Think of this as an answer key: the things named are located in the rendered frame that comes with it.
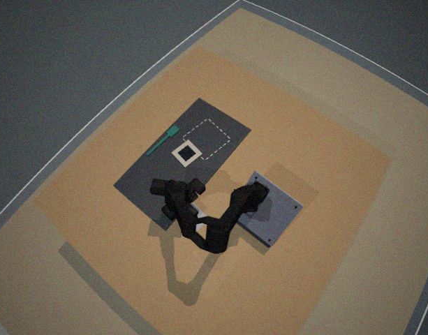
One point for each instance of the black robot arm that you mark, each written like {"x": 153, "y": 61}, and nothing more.
{"x": 242, "y": 200}

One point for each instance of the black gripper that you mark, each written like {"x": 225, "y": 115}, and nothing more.
{"x": 197, "y": 186}

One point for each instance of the beige square tile with dark center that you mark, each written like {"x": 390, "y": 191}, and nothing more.
{"x": 186, "y": 153}

